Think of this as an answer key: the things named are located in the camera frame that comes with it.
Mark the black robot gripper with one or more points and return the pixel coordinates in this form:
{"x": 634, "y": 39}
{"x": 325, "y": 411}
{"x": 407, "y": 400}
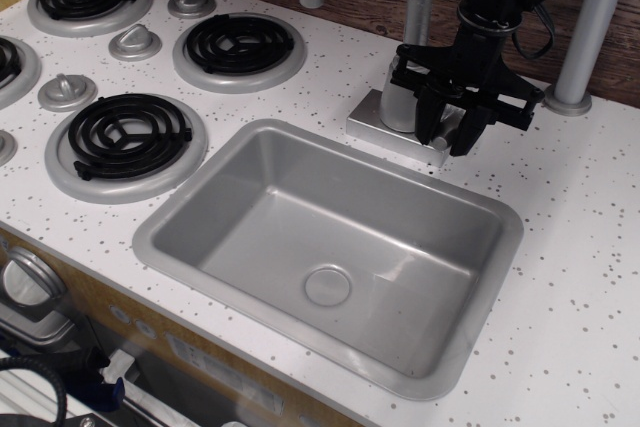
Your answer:
{"x": 470, "y": 74}

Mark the silver faucet lever handle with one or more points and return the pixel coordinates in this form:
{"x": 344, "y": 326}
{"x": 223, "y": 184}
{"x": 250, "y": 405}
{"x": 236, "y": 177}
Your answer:
{"x": 447, "y": 128}

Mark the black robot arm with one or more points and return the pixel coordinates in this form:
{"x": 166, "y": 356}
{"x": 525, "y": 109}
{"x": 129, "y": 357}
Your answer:
{"x": 503, "y": 10}

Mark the silver toy faucet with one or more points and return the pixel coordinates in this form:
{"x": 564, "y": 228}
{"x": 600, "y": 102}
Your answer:
{"x": 387, "y": 117}

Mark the grey toy sink basin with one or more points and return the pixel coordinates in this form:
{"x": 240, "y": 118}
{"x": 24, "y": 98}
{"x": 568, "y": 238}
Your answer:
{"x": 388, "y": 273}

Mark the grey support pole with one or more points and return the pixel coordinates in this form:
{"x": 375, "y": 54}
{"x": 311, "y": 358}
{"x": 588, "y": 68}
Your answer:
{"x": 569, "y": 96}

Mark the back right stove burner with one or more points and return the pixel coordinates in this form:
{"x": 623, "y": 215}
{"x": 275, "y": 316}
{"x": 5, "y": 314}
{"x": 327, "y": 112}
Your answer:
{"x": 239, "y": 53}

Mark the silver knob back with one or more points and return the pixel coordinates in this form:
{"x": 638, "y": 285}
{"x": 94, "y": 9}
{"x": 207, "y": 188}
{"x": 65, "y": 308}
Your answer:
{"x": 191, "y": 9}

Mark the silver knob middle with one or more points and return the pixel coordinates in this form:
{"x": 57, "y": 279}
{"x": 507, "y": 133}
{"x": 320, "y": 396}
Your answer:
{"x": 137, "y": 43}

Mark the front right stove burner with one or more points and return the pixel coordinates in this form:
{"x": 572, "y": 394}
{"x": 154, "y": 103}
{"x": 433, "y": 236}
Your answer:
{"x": 126, "y": 148}

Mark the back left stove burner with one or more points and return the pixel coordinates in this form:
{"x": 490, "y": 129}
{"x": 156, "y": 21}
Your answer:
{"x": 85, "y": 18}

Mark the silver knob front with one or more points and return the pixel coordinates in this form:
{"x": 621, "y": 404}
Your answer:
{"x": 66, "y": 93}

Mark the left edge stove burner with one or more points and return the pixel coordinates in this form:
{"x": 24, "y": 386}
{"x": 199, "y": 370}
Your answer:
{"x": 20, "y": 70}

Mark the blue clamp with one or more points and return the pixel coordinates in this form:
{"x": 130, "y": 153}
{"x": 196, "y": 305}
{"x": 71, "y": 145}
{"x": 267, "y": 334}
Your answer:
{"x": 110, "y": 396}

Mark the silver knob left edge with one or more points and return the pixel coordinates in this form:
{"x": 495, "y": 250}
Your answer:
{"x": 8, "y": 147}

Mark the silver oven knob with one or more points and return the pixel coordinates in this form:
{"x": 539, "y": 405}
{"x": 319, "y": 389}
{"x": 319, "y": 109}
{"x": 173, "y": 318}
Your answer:
{"x": 29, "y": 285}

